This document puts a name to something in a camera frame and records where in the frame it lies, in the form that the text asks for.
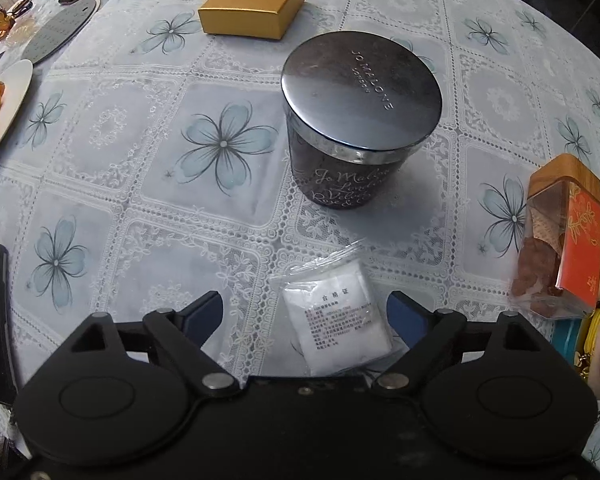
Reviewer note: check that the dark hair clip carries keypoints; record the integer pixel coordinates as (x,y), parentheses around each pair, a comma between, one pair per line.
(22,5)

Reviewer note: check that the grey round trivet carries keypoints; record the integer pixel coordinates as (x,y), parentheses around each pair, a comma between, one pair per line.
(55,32)

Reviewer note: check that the white plate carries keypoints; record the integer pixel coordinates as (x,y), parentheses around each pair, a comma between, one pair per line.
(15,90)

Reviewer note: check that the floral lace tablecloth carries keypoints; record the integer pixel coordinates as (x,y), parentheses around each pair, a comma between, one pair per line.
(130,185)

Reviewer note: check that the small gold figurine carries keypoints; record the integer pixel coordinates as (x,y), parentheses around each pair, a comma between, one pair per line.
(2,22)

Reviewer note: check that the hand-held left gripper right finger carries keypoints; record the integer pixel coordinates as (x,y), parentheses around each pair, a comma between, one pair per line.
(402,317)

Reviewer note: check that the dark candle jar with lid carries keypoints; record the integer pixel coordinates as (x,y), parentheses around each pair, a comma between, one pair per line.
(360,90)

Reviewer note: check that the clear container with wooden lid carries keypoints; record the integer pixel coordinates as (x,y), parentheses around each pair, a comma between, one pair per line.
(575,240)

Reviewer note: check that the white packet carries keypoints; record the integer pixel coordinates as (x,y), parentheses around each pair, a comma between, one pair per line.
(337,325)

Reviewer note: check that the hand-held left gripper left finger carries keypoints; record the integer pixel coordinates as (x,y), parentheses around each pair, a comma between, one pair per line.
(205,316)

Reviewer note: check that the gold cardboard box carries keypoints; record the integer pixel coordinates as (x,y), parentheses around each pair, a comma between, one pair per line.
(250,2)

